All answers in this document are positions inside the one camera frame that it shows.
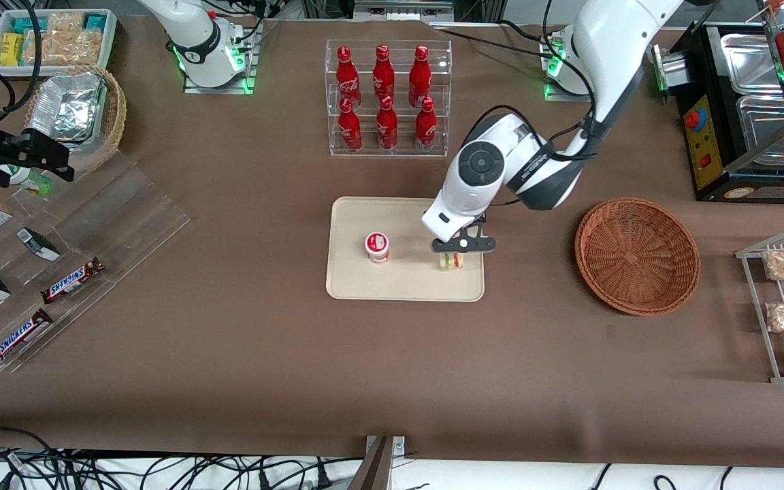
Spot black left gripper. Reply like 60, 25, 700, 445
457, 212, 489, 240

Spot silver foil tray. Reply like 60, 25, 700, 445
28, 71, 108, 144

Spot light wicker basket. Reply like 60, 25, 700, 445
24, 65, 127, 174

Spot beige plastic tray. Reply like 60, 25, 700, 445
326, 197, 485, 302

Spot round brown wicker basket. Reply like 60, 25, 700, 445
574, 197, 701, 316

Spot green white small bottle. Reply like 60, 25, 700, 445
0, 163, 54, 197

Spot red white yogurt cup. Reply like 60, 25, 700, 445
365, 232, 391, 264

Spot clear acrylic stepped display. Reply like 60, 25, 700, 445
0, 151, 192, 374

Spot red cola bottle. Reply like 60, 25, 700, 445
408, 46, 432, 107
376, 95, 399, 151
372, 45, 396, 103
414, 97, 438, 152
336, 46, 362, 110
338, 97, 363, 153

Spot clear cracker pack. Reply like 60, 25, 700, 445
60, 29, 103, 66
23, 31, 66, 67
47, 12, 86, 35

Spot yellow snack packet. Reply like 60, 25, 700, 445
0, 33, 25, 67

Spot brown snickers bar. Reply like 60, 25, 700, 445
0, 308, 54, 368
40, 257, 105, 304

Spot white plastic bin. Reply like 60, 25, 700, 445
0, 9, 118, 77

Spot clear acrylic bottle rack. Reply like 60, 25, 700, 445
325, 39, 453, 159

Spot black food warmer machine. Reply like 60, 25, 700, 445
668, 20, 784, 203

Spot steel warmer pan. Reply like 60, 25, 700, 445
720, 33, 784, 96
736, 95, 784, 154

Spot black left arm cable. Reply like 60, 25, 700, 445
460, 102, 600, 206

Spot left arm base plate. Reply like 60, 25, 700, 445
544, 78, 593, 104

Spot black table cable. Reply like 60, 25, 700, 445
433, 19, 564, 56

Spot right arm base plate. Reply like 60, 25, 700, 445
183, 20, 263, 95

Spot dark metal post bracket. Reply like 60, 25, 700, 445
351, 436, 406, 490

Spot tangled black floor cables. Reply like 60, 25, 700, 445
0, 427, 365, 490

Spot silver wire rack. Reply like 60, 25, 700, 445
736, 227, 784, 384

